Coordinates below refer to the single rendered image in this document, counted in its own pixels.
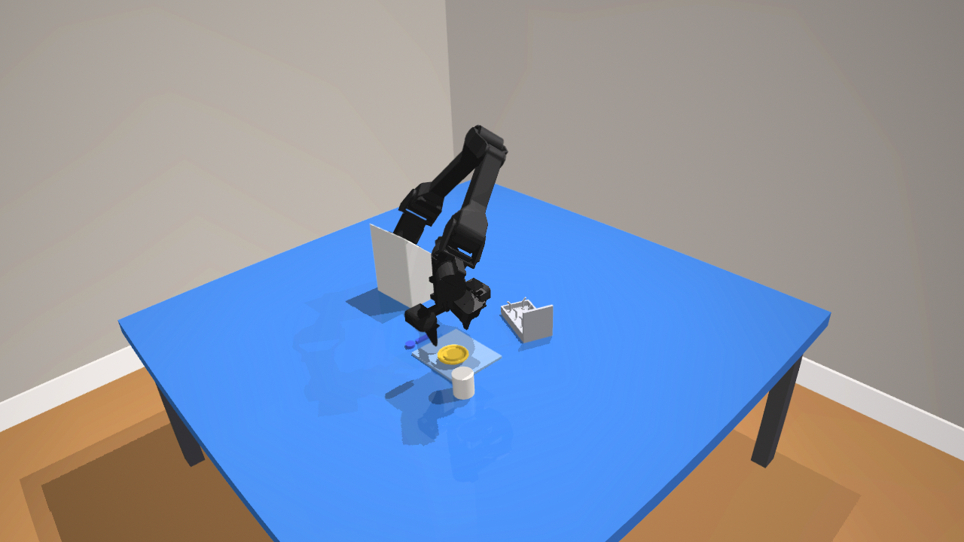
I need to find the yellow plate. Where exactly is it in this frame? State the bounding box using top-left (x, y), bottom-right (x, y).
top-left (437, 345), bottom-right (468, 365)

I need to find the light blue square mat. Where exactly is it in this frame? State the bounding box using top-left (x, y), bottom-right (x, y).
top-left (412, 329), bottom-right (502, 382)

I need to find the grey dish rack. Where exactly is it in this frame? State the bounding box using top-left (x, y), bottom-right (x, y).
top-left (501, 297), bottom-right (554, 343)

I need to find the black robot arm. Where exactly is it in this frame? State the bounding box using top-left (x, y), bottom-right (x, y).
top-left (393, 125), bottom-right (508, 324)

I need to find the dark blue spoon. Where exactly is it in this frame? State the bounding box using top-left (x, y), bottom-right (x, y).
top-left (405, 335), bottom-right (428, 349)

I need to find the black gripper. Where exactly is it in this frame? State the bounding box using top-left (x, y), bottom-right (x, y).
top-left (404, 276), bottom-right (491, 346)

